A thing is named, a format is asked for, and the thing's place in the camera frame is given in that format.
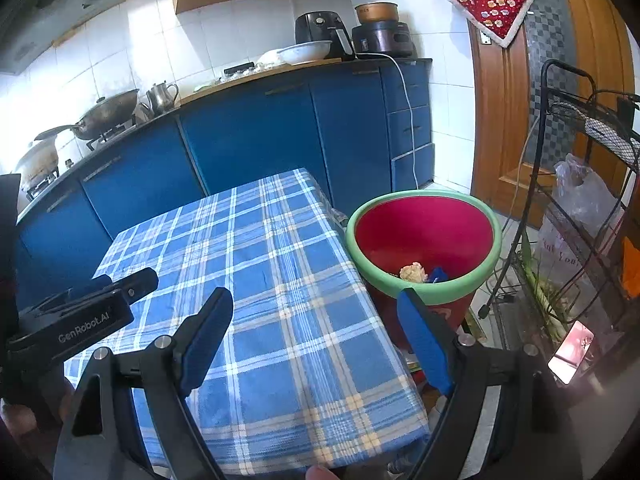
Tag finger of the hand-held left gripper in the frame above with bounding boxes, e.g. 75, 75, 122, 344
17, 275, 113, 327
107, 267, 160, 306

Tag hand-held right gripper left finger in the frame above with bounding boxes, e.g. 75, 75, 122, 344
52, 286, 235, 480

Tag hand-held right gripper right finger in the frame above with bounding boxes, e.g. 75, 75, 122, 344
396, 287, 583, 480

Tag white paper ball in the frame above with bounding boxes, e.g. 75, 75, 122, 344
399, 261, 430, 283

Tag red bin with green rim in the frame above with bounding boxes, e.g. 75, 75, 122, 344
345, 189, 502, 356

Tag person's left hand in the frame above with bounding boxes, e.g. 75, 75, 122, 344
0, 384, 77, 439

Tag blue plaid tablecloth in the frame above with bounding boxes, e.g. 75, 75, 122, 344
62, 167, 431, 471

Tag green onions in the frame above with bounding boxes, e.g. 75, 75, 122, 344
517, 245, 576, 341

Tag smartphone lit screen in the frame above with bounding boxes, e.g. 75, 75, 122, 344
547, 320, 596, 386

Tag gas stove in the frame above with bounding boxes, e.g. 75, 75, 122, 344
85, 117, 138, 152

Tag metal wok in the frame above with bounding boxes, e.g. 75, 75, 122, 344
34, 89, 141, 142

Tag blue kitchen base cabinet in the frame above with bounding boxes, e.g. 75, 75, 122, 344
15, 58, 433, 286

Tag metal kettle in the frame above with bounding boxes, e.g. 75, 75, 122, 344
140, 81, 180, 117

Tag clear plastic bag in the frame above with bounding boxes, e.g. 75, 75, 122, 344
537, 154, 626, 281

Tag orange plastic piece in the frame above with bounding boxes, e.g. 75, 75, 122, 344
620, 237, 640, 286

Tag wooden door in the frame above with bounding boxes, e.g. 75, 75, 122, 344
467, 0, 631, 231

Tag white power strip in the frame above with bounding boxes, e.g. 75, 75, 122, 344
582, 116, 640, 161

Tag white bowl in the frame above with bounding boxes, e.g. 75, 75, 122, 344
276, 40, 332, 66

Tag range hood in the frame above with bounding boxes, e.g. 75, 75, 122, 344
0, 0, 126, 76

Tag black metal rack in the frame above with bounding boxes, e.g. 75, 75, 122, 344
477, 58, 640, 361

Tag dark rice cooker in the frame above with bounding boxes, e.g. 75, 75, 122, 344
351, 20, 418, 59

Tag black air fryer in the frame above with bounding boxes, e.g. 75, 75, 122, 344
295, 11, 356, 61

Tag brown inner cooking pot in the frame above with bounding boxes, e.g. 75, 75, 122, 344
354, 2, 400, 24

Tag white power cable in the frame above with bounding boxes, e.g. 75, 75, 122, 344
357, 52, 418, 191

